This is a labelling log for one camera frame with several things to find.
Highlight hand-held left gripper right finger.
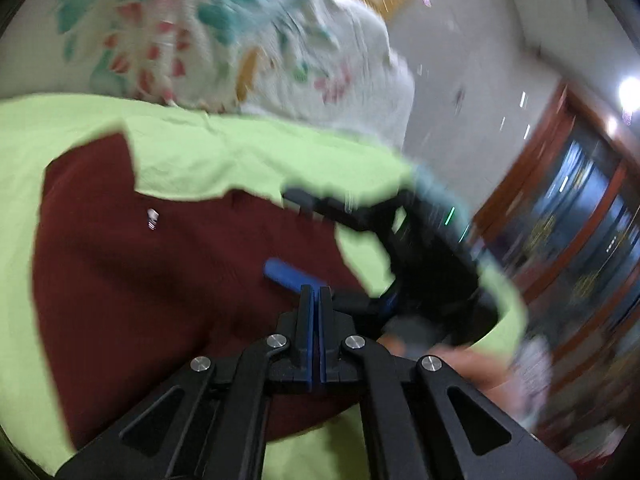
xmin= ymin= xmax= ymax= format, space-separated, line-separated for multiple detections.
xmin=318 ymin=285 xmax=577 ymax=480

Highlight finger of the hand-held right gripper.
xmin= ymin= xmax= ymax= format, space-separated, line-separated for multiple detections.
xmin=281 ymin=186 xmax=401 ymax=235
xmin=264 ymin=258 xmax=401 ymax=322

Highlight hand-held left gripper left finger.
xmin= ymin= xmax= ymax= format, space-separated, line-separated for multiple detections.
xmin=54 ymin=284 xmax=316 ymax=480

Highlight dark red sweater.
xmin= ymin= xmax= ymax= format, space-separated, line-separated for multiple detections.
xmin=30 ymin=132 xmax=398 ymax=448

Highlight person's right hand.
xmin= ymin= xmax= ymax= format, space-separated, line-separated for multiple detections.
xmin=377 ymin=332 xmax=513 ymax=397

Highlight light blue patterned sheet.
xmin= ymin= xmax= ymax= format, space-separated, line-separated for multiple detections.
xmin=412 ymin=164 xmax=453 ymax=216

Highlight light green bed sheet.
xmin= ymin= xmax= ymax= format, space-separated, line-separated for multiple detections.
xmin=0 ymin=92 xmax=530 ymax=480

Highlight wooden glass door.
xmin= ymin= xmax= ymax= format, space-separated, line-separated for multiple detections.
xmin=467 ymin=77 xmax=640 ymax=441

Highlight white floral blanket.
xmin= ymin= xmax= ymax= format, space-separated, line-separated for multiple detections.
xmin=50 ymin=0 xmax=417 ymax=148

